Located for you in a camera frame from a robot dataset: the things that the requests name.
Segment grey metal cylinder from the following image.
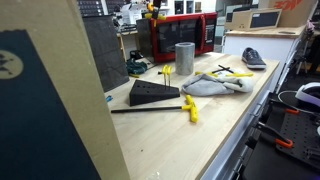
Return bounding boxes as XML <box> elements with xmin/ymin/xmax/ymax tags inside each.
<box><xmin>174</xmin><ymin>41</ymin><xmax>196</xmax><ymax>76</ymax></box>

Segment black wedge tool stand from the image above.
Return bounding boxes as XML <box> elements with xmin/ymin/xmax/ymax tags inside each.
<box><xmin>128</xmin><ymin>79</ymin><xmax>181</xmax><ymax>107</ymax></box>

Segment white machine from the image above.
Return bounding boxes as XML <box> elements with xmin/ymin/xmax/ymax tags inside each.
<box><xmin>118</xmin><ymin>2</ymin><xmax>144</xmax><ymax>28</ymax></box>

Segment red and black microwave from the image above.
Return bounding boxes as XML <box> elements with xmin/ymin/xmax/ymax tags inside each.
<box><xmin>135</xmin><ymin>12</ymin><xmax>218</xmax><ymax>64</ymax></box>

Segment black parts drawer organizer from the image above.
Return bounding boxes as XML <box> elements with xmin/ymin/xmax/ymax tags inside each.
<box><xmin>105</xmin><ymin>0</ymin><xmax>123</xmax><ymax>14</ymax></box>
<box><xmin>75</xmin><ymin>0</ymin><xmax>104</xmax><ymax>18</ymax></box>

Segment wooden shelf bench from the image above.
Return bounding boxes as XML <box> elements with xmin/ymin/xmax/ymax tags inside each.
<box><xmin>116</xmin><ymin>29</ymin><xmax>139</xmax><ymax>63</ymax></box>

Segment dark grey mesh panel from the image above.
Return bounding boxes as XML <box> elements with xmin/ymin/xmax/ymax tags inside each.
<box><xmin>81</xmin><ymin>14</ymin><xmax>130</xmax><ymax>93</ymax></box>

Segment cardboard box with black panel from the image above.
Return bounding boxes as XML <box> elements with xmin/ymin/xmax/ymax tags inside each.
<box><xmin>224</xmin><ymin>8</ymin><xmax>283</xmax><ymax>31</ymax></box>

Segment white crumpled cloth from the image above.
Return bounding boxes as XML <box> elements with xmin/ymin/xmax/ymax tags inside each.
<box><xmin>181</xmin><ymin>68</ymin><xmax>255</xmax><ymax>98</ymax></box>

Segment large cardboard box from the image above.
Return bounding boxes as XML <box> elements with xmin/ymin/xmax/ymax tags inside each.
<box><xmin>0</xmin><ymin>0</ymin><xmax>131</xmax><ymax>180</ymax></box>

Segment grey canvas sneaker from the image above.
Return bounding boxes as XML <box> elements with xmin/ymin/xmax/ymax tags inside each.
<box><xmin>241</xmin><ymin>46</ymin><xmax>268</xmax><ymax>70</ymax></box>

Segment white counter with wood top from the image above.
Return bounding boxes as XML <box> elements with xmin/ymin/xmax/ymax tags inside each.
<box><xmin>223</xmin><ymin>24</ymin><xmax>307</xmax><ymax>91</ymax></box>

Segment cardboard box with red print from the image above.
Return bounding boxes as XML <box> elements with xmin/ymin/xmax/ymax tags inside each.
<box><xmin>258</xmin><ymin>0</ymin><xmax>318</xmax><ymax>28</ymax></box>

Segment white drawer workbench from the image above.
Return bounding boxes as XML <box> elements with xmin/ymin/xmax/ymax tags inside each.
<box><xmin>199</xmin><ymin>59</ymin><xmax>281</xmax><ymax>180</ymax></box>

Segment black clamp orange tip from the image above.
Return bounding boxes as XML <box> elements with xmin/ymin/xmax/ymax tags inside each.
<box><xmin>256</xmin><ymin>121</ymin><xmax>295</xmax><ymax>149</ymax></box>
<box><xmin>269</xmin><ymin>99</ymin><xmax>301</xmax><ymax>116</ymax></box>

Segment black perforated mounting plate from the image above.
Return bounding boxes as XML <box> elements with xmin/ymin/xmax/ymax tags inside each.
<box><xmin>276</xmin><ymin>111</ymin><xmax>320</xmax><ymax>168</ymax></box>

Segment long yellow T-handle hex key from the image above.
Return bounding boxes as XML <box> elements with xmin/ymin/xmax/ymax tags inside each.
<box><xmin>110</xmin><ymin>94</ymin><xmax>199</xmax><ymax>124</ymax></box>

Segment white cable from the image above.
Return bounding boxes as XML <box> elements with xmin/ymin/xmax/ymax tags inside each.
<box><xmin>277</xmin><ymin>89</ymin><xmax>303</xmax><ymax>109</ymax></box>

